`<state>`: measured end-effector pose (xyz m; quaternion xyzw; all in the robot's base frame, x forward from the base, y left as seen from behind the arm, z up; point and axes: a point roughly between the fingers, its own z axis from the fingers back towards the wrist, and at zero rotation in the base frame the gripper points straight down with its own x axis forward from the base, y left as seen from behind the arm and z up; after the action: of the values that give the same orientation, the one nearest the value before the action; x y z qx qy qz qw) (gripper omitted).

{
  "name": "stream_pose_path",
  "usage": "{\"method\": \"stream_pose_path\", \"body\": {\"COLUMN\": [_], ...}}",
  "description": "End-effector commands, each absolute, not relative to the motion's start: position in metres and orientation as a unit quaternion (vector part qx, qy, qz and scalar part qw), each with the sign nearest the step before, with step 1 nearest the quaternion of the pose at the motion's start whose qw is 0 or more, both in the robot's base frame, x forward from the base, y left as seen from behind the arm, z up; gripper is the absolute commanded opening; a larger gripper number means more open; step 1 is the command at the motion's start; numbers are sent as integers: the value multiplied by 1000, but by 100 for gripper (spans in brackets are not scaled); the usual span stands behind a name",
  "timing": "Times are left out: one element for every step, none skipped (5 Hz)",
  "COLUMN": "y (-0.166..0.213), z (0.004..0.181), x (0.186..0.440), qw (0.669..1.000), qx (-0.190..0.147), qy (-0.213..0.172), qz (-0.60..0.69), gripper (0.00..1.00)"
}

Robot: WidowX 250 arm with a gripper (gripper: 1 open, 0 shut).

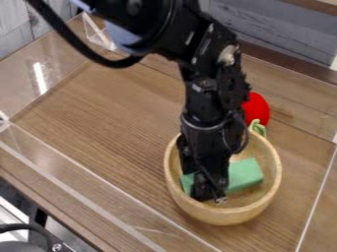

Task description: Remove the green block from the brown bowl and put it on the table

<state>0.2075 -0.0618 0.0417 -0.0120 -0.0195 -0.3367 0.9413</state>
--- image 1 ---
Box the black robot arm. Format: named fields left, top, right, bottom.
left=26, top=0, right=251, bottom=203

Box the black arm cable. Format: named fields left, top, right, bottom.
left=220, top=111, right=251, bottom=155

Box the brown wooden bowl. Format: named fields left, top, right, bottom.
left=163, top=131, right=283, bottom=225

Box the green rectangular block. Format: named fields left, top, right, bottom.
left=179, top=157, right=265, bottom=197

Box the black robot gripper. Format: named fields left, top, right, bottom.
left=176, top=109, right=248, bottom=203

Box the red plush strawberry toy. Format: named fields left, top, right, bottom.
left=241, top=92, right=271, bottom=137

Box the clear acrylic corner bracket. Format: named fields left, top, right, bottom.
left=81, top=13, right=117, bottom=51

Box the black cable loop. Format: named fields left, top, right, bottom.
left=0, top=223, right=62, bottom=252

